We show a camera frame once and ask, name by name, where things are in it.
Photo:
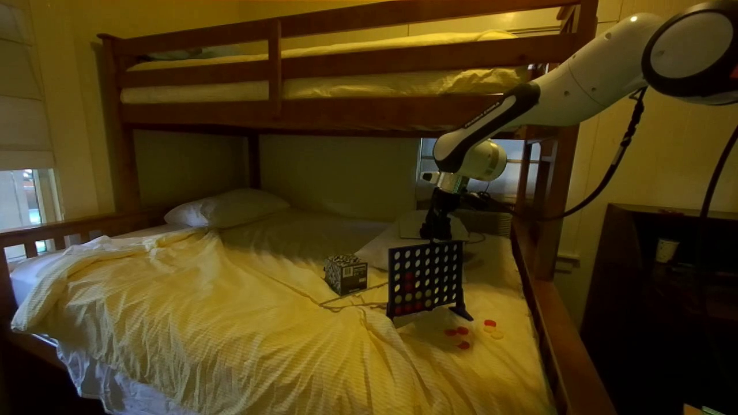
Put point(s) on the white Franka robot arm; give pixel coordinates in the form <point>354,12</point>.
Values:
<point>583,76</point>

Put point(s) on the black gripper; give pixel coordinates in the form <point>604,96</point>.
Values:
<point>444,203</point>

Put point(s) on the white bed pillow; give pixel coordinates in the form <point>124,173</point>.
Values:
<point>372,252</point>
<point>222,208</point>

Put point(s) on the dark wooden dresser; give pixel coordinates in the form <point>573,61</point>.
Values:
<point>637,323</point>

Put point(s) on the window with wooden sill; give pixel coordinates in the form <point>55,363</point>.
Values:
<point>426,158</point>

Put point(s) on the patterned puzzle cube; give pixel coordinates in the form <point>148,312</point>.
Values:
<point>343,276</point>

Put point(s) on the white roller window blind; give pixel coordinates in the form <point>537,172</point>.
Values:
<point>23,99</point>

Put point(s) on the yellow bed blanket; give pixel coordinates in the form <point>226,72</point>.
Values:
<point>191,323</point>

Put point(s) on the white cup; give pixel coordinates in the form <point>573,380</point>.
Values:
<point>665,250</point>

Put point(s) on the bunk mattress with yellow sheet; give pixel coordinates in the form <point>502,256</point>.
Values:
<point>384,84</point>

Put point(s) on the yellow game disc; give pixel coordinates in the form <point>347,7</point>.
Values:
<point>497,333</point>

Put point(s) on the white sheeted bed mattress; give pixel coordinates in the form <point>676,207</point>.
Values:
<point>306,234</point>

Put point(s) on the wooden bunk bed frame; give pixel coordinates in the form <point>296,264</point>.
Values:
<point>306,117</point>

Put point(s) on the window beside bed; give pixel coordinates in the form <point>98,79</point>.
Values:
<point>23,200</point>

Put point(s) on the red game disc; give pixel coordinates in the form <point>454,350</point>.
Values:
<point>453,333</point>
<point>463,344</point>
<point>490,323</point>
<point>462,330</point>

